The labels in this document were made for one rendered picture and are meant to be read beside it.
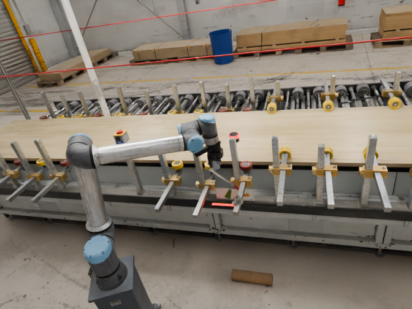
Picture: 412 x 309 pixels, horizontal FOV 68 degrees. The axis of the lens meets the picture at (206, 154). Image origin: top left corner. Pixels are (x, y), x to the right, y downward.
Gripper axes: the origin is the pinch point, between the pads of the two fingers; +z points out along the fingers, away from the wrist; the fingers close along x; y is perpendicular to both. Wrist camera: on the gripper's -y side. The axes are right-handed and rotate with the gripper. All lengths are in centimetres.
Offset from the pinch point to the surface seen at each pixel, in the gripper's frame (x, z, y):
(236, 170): 6.1, 4.4, 13.0
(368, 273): 13, 99, 98
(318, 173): 5, 5, 62
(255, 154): 31.0, 9.1, 21.6
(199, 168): 6.1, 4.1, -11.6
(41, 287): -40, 99, -158
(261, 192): 24, 37, 24
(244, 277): -9, 93, 12
